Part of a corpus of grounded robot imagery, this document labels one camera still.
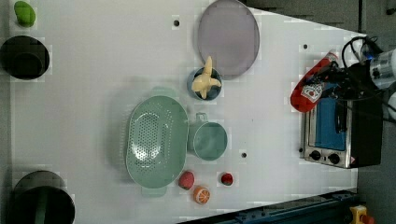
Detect small blue cup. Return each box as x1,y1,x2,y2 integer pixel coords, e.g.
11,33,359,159
186,68,222,101

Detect round grey plate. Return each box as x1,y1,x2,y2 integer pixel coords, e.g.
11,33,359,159
197,0,260,79

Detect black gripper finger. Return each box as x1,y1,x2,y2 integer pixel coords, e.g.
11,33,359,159
314,62,341,82
321,85,342,98

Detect red strawberry toy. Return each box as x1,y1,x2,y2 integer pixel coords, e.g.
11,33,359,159
220,173,233,186

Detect teal mug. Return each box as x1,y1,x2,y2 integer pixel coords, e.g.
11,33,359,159
187,112,228,161

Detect black container with spatula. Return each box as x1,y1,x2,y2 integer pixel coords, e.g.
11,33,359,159
6,171,76,224

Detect red felt ketchup bottle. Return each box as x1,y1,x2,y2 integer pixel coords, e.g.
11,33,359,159
290,50,338,113

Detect black cylinder cup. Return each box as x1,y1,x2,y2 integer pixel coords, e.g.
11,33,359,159
0,35,50,80

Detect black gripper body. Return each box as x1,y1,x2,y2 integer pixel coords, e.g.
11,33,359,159
337,63,378,100

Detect yellow clamp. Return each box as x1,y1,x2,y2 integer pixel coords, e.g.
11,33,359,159
349,205,375,224

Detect green oval strainer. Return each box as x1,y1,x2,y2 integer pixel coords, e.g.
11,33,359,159
125,87,189,198

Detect orange slice toy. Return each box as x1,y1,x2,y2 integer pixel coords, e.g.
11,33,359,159
193,186,210,204

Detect yellow peeled banana toy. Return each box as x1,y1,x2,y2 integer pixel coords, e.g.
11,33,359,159
191,56,221,99

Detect green toy vegetable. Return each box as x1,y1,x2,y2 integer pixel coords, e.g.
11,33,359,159
14,1,36,27

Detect blue metal frame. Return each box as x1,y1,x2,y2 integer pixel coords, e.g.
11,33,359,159
178,190,360,224

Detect silver toaster oven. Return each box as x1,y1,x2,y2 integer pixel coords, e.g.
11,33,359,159
301,97,383,169

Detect red plush fruit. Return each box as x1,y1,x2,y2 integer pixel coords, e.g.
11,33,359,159
178,171,195,190

